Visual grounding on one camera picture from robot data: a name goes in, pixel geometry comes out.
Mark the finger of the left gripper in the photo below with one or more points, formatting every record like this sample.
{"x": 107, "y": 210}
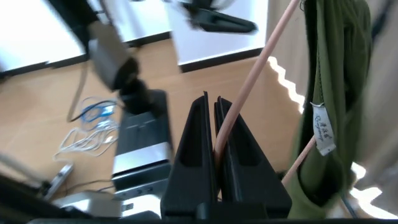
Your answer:
{"x": 224, "y": 23}

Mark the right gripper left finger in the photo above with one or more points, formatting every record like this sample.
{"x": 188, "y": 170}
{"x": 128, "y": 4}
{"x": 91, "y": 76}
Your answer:
{"x": 192, "y": 174}

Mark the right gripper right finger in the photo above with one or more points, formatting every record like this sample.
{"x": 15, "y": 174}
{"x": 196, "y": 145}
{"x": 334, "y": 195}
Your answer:
{"x": 252, "y": 174}

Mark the pink clothes hanger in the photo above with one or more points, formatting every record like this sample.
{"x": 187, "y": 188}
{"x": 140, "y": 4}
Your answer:
{"x": 258, "y": 65}

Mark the green garment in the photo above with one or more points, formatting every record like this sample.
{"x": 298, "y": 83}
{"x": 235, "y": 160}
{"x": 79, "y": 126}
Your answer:
{"x": 335, "y": 62}

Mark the white power strip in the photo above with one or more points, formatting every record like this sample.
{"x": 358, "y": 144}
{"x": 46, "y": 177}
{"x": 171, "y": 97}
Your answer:
{"x": 60, "y": 175}

